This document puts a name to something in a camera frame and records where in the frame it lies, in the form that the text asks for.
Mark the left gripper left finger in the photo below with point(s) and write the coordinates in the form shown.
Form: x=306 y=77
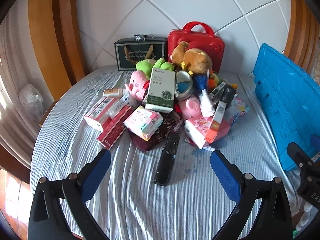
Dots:
x=47 y=220

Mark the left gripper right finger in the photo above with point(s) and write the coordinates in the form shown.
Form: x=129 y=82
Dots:
x=273 y=220

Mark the long red box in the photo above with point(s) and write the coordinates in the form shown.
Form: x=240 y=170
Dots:
x=114 y=128

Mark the brown teddy bear plush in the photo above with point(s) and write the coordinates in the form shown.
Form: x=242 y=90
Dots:
x=192 y=60

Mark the blue plastic storage crate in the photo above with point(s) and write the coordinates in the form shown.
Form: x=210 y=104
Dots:
x=289 y=98

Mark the colourful pad pack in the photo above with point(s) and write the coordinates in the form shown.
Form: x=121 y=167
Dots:
x=236 y=109

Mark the orange white narrow box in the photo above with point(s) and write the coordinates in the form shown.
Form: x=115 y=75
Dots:
x=216 y=122

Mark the red white tissue pack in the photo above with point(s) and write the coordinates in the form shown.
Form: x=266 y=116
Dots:
x=97 y=117

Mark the clear plastic bag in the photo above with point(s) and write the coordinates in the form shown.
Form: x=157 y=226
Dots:
x=32 y=102

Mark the pink sanitary pad pack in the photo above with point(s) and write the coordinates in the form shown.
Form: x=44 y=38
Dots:
x=143 y=122

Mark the pink plush toy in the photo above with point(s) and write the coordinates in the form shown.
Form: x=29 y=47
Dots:
x=190 y=107

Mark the maroon printed cloth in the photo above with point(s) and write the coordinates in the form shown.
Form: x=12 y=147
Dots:
x=170 y=122

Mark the white sachet packet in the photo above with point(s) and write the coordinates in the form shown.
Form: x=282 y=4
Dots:
x=125 y=100

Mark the beige cosmetic bottle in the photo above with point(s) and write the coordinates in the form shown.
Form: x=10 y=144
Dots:
x=115 y=92

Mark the blue bristle brush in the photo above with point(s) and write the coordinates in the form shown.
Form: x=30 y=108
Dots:
x=200 y=85

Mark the round silver blue case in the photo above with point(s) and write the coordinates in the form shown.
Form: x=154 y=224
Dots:
x=184 y=87

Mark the pink pig plush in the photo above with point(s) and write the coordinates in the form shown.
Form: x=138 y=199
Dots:
x=138 y=85

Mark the white green medicine box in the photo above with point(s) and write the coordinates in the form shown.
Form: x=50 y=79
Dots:
x=161 y=91

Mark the red hard carry case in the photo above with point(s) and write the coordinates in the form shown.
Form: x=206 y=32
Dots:
x=201 y=36

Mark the green frog plush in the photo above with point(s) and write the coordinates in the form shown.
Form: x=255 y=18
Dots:
x=147 y=65

